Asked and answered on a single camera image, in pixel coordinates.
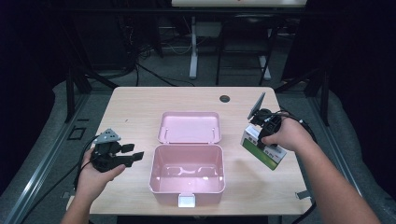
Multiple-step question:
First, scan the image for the black floor cable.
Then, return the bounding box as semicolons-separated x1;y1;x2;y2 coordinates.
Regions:
134;62;196;88

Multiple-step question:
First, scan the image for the person's left hand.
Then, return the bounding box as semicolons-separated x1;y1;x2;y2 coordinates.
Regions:
75;148;126;203

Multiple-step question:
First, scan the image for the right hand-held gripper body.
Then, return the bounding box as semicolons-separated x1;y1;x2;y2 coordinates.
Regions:
247;91;283;139

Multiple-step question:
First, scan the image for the pink storage box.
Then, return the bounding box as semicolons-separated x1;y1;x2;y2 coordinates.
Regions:
148;111;226;208

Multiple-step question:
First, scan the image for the right hand-held gripper cable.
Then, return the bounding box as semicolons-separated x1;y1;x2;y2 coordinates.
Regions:
264;110;319;224

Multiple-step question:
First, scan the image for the white desk leg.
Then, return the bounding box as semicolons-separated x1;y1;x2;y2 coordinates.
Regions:
189;16;199;80
258;29;272;81

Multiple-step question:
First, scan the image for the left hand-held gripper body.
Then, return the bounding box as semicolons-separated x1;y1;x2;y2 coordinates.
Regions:
90;128;134;174

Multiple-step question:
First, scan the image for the green and white medicine box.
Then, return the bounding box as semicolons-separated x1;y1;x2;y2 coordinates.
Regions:
240;124;288;171

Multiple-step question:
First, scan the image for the person's right hand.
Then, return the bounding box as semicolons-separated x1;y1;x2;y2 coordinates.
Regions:
261;119;316;153

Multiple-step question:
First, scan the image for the black chair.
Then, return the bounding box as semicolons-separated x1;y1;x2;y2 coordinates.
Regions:
215;13;285;87

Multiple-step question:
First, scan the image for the hand-held gripper cable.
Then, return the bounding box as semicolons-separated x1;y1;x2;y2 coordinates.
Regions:
264;110;319;224
73;134;101;191

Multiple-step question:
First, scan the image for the black metal stand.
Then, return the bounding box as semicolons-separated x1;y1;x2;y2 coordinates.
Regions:
64;65;120;123
275;67;331;127

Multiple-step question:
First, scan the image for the left hand-held gripper cable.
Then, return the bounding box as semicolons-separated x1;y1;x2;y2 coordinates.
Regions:
73;134;101;191

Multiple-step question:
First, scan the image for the metal floor rail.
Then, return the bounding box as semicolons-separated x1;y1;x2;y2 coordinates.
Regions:
0;92;92;224
307;95;378;224

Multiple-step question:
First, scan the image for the white desk top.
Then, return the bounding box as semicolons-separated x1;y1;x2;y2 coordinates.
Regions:
171;0;307;8

